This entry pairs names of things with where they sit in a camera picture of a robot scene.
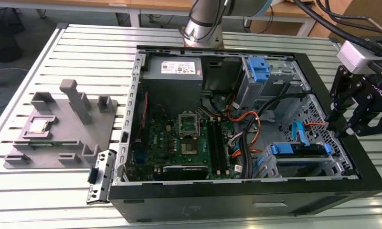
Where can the hard disk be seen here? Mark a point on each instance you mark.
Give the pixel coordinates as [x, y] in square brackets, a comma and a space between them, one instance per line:
[284, 149]

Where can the black waste bin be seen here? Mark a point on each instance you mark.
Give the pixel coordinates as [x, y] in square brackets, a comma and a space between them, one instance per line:
[6, 47]

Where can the CPU socket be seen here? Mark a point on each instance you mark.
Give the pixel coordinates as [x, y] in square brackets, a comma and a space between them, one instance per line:
[189, 148]

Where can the grey power supply unit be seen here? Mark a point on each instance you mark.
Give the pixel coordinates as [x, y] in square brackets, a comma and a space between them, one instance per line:
[172, 95]

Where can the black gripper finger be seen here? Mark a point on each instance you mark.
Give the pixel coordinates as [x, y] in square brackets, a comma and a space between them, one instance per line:
[369, 121]
[343, 88]

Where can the grey hinged retainer bracket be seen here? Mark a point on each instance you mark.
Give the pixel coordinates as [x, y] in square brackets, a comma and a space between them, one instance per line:
[106, 176]

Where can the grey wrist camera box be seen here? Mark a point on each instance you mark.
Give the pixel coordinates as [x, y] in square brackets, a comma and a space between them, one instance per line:
[353, 56]

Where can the grey metal disk bay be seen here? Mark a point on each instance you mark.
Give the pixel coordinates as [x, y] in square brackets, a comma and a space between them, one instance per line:
[305, 160]

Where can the green RAM stick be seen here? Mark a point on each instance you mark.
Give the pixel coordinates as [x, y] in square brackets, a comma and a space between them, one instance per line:
[43, 144]

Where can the wooden top desk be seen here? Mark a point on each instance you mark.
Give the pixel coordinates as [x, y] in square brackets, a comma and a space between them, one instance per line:
[283, 14]

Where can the green motherboard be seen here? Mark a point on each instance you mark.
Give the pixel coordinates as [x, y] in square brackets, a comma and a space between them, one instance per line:
[160, 143]

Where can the silver CPU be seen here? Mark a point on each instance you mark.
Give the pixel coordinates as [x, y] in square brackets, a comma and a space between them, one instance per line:
[39, 126]

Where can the blue drive bay bracket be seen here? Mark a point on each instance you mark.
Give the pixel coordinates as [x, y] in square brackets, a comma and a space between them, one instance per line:
[258, 69]

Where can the black graphics card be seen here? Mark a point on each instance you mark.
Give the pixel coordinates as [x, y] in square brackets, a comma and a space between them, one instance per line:
[185, 173]

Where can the black RAM slot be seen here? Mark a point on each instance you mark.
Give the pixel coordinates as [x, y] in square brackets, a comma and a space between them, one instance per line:
[222, 145]
[214, 143]

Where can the grey optical drive cage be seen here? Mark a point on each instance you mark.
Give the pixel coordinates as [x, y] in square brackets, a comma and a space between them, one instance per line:
[275, 90]

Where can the black open PC case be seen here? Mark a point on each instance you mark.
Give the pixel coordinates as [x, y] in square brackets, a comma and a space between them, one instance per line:
[210, 202]

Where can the grey parts rack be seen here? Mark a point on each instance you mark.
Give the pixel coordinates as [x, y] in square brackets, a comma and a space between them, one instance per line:
[70, 140]

